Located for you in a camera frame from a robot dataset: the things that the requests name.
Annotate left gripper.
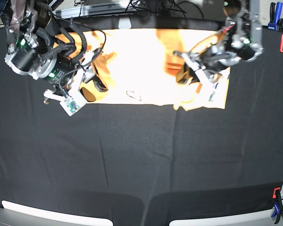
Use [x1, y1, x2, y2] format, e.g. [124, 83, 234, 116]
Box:
[173, 43, 241, 102]

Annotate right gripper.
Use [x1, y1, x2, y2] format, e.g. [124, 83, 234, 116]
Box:
[37, 44, 94, 116]

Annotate yellow t-shirt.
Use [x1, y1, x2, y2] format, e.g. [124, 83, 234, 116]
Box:
[54, 28, 232, 111]

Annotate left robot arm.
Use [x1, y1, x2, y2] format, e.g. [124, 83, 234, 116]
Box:
[173, 0, 264, 101]

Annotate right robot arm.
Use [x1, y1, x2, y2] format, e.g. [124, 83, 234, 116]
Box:
[1, 0, 108, 116]

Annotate grey tag on cloth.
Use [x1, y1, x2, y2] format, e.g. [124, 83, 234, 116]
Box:
[118, 16, 132, 29]

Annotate blue clamp top right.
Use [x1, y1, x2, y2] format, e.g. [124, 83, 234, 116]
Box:
[267, 1, 283, 31]

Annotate black table cloth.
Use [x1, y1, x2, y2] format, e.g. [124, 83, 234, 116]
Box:
[0, 29, 283, 226]

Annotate red blue clamp bottom right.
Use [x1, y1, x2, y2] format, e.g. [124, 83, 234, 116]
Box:
[271, 187, 283, 225]

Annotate black cable bundle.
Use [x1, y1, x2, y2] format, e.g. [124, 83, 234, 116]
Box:
[73, 0, 210, 18]

